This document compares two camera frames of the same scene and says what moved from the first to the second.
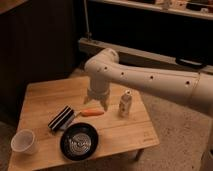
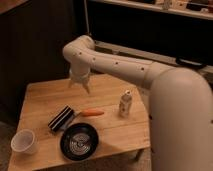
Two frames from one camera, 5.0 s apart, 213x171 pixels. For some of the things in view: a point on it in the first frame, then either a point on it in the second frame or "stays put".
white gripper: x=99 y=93 → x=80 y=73
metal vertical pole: x=88 y=34 stays put
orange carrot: x=90 y=112 stays put
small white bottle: x=125 y=106 stays put
